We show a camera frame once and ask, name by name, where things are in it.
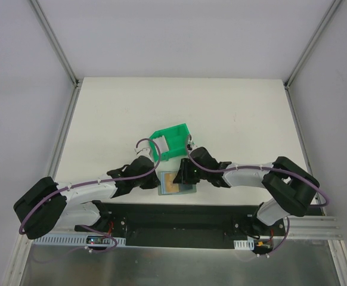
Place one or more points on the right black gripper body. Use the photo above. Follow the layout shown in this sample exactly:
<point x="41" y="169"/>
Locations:
<point x="183" y="176"/>

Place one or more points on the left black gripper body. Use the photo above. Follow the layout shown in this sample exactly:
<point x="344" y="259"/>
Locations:
<point x="151" y="180"/>

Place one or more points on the gold credit card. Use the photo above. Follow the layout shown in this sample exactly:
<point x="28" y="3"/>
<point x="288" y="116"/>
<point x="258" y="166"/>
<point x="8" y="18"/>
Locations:
<point x="167" y="183"/>

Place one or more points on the sage green card holder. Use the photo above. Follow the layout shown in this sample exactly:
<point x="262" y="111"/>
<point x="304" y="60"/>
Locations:
<point x="183" y="189"/>

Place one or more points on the green plastic bin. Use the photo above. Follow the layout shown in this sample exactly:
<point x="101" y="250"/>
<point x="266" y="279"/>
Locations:
<point x="171" y="142"/>

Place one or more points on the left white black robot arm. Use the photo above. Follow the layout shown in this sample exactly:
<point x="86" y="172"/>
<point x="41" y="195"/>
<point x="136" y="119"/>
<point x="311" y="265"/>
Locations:
<point x="46" y="204"/>

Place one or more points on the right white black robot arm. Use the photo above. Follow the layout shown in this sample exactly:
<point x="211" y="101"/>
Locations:
<point x="292" y="189"/>

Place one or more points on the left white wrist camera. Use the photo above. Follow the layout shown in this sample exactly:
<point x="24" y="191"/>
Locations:
<point x="145" y="152"/>

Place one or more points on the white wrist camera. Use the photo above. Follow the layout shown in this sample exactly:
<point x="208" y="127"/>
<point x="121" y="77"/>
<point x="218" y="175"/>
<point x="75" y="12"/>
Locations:
<point x="145" y="152"/>
<point x="190" y="144"/>

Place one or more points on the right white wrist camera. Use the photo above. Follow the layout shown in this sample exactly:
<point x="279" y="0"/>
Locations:
<point x="190" y="144"/>

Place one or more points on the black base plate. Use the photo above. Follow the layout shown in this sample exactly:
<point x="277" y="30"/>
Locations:
<point x="182" y="226"/>

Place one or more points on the right white cable duct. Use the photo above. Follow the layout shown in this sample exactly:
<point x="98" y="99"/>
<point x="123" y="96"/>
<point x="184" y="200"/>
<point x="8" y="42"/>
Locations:
<point x="247" y="244"/>

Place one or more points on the white cable duct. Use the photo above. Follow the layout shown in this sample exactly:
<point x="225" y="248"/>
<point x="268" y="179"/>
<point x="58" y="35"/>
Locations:
<point x="79" y="240"/>
<point x="247" y="244"/>

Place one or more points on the left white cable duct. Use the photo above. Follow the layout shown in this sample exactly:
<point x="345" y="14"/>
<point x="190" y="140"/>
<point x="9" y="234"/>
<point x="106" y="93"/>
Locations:
<point x="79" y="240"/>

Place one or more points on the aluminium front rail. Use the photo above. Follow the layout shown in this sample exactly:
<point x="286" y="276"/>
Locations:
<point x="314" y="228"/>

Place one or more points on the left aluminium frame post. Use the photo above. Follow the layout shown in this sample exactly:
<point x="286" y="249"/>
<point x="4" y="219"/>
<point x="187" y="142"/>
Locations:
<point x="53" y="41"/>

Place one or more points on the aluminium frame post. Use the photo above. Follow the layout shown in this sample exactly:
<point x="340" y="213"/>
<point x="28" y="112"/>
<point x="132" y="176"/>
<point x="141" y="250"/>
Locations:
<point x="314" y="39"/>
<point x="53" y="41"/>

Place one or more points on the right aluminium frame post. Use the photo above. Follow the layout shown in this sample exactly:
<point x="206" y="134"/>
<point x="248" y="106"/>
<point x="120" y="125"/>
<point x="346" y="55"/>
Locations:
<point x="314" y="39"/>

